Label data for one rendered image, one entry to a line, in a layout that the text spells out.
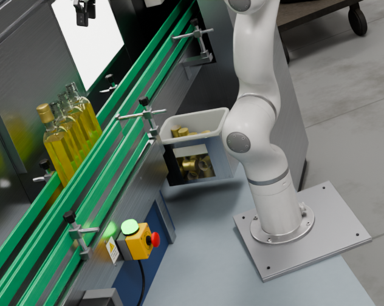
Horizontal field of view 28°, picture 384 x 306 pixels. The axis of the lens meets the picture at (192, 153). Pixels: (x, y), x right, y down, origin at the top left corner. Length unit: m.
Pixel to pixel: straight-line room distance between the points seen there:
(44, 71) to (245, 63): 0.72
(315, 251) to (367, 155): 1.96
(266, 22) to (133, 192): 0.62
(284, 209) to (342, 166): 1.86
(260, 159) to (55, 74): 0.75
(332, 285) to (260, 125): 0.45
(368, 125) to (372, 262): 1.21
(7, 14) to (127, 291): 0.86
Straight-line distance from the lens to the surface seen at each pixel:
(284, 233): 2.18
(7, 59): 2.21
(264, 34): 1.87
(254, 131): 1.93
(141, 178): 2.19
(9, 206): 2.16
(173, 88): 2.79
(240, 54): 1.89
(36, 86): 2.31
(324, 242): 2.13
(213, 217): 2.42
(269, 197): 2.10
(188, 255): 2.29
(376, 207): 3.61
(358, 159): 4.00
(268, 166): 2.04
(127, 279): 2.10
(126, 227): 1.99
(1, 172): 2.15
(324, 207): 2.26
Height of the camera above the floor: 2.00
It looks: 26 degrees down
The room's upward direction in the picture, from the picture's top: 19 degrees counter-clockwise
